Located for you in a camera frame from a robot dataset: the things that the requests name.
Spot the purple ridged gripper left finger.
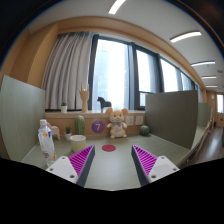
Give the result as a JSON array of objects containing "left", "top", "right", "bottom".
[{"left": 47, "top": 145, "right": 95, "bottom": 187}]

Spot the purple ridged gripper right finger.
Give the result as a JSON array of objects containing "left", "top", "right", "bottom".
[{"left": 131, "top": 145, "right": 179, "bottom": 186}]

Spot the clear plastic water bottle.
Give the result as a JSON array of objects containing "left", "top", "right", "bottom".
[{"left": 38, "top": 119, "right": 56, "bottom": 166}]

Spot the cream yellow cup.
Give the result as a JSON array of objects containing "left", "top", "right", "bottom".
[{"left": 70, "top": 135, "right": 86, "bottom": 152}]

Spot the small potted plant on desk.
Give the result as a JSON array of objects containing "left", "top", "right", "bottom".
[{"left": 65, "top": 127, "right": 72, "bottom": 140}]

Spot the red round coaster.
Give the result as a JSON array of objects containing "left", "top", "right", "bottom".
[{"left": 102, "top": 145, "right": 116, "bottom": 152}]

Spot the pink small stool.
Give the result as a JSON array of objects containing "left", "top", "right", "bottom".
[{"left": 47, "top": 123, "right": 60, "bottom": 139}]

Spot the tall green cactus ornament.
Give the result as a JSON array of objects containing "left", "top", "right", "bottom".
[{"left": 75, "top": 115, "right": 85, "bottom": 135}]

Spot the purple number seven sticker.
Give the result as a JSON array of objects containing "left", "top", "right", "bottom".
[{"left": 92, "top": 120, "right": 105, "bottom": 133}]

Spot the plush mouse toy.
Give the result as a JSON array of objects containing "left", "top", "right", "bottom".
[{"left": 105, "top": 107, "right": 128, "bottom": 139}]

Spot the right grey desk partition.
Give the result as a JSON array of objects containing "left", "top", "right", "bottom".
[{"left": 145, "top": 90, "right": 198, "bottom": 149}]

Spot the grey desk partition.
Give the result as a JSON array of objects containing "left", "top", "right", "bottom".
[
  {"left": 145, "top": 90, "right": 198, "bottom": 149},
  {"left": 0, "top": 76, "right": 45, "bottom": 161}
]

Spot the small potted plant on sill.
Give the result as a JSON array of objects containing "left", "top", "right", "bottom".
[{"left": 61, "top": 101, "right": 67, "bottom": 113}]

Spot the dark horse figurine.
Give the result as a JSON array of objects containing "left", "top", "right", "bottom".
[{"left": 97, "top": 97, "right": 112, "bottom": 113}]

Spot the wooden hand model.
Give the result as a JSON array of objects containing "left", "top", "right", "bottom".
[{"left": 79, "top": 88, "right": 89, "bottom": 112}]

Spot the left grey desk partition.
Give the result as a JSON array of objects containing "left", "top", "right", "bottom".
[{"left": 0, "top": 76, "right": 45, "bottom": 161}]

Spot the grey curtain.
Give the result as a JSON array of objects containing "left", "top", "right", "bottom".
[{"left": 41, "top": 32, "right": 93, "bottom": 110}]

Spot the white wall socket right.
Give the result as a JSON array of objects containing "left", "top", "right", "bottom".
[{"left": 135, "top": 116, "right": 143, "bottom": 125}]

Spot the white wall socket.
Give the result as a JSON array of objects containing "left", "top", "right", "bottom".
[
  {"left": 135, "top": 116, "right": 143, "bottom": 125},
  {"left": 126, "top": 116, "right": 134, "bottom": 126}
]

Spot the white wall socket left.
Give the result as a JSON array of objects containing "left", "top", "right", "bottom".
[{"left": 126, "top": 116, "right": 134, "bottom": 126}]

